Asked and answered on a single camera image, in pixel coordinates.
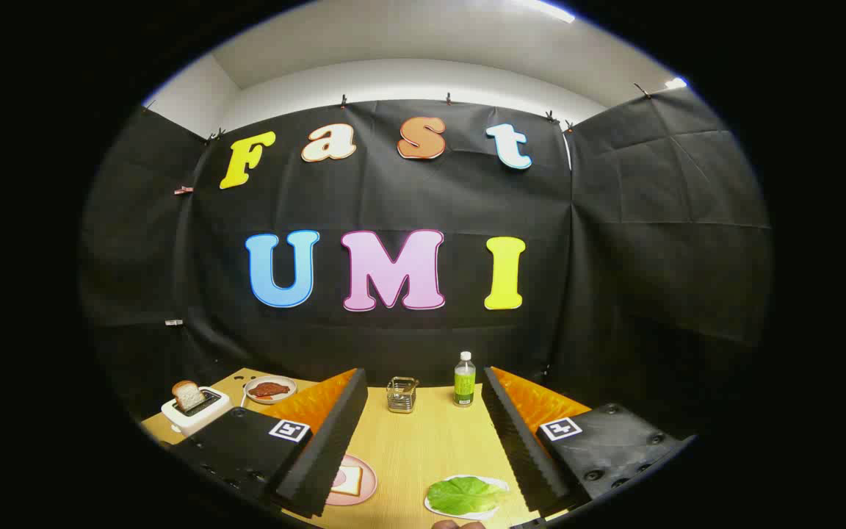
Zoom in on green label bottle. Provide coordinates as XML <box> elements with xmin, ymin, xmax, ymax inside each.
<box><xmin>454</xmin><ymin>351</ymin><xmax>477</xmax><ymax>408</ymax></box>

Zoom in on black backdrop cloth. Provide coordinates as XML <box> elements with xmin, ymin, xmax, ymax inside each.
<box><xmin>78</xmin><ymin>87</ymin><xmax>773</xmax><ymax>442</ymax></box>

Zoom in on metal wire basket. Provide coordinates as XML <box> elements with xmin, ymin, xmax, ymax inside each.
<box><xmin>386</xmin><ymin>376</ymin><xmax>420</xmax><ymax>414</ymax></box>

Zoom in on green lettuce leaf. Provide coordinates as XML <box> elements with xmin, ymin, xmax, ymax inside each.
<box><xmin>427</xmin><ymin>476</ymin><xmax>506</xmax><ymax>517</ymax></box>

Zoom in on white rectangular plate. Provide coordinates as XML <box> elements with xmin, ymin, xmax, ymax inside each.
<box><xmin>424</xmin><ymin>475</ymin><xmax>510</xmax><ymax>521</ymax></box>

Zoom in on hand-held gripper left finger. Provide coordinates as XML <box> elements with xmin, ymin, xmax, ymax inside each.
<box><xmin>170</xmin><ymin>367</ymin><xmax>369</xmax><ymax>519</ymax></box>

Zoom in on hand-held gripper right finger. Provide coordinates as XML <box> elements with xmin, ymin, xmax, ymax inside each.
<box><xmin>480</xmin><ymin>366</ymin><xmax>697</xmax><ymax>519</ymax></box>

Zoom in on white round plate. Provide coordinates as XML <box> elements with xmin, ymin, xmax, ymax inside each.
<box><xmin>244</xmin><ymin>375</ymin><xmax>297</xmax><ymax>406</ymax></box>

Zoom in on pink plate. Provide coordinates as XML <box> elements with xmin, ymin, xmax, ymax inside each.
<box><xmin>325</xmin><ymin>454</ymin><xmax>378</xmax><ymax>507</ymax></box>

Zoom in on white toast slice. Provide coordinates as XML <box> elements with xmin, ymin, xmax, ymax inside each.
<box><xmin>331</xmin><ymin>465</ymin><xmax>364</xmax><ymax>497</ymax></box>

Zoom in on white toaster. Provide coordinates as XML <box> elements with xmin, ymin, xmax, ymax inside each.
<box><xmin>161</xmin><ymin>386</ymin><xmax>231</xmax><ymax>439</ymax></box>

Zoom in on brown crust bread slice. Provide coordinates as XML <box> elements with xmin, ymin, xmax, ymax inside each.
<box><xmin>172</xmin><ymin>380</ymin><xmax>207</xmax><ymax>412</ymax></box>

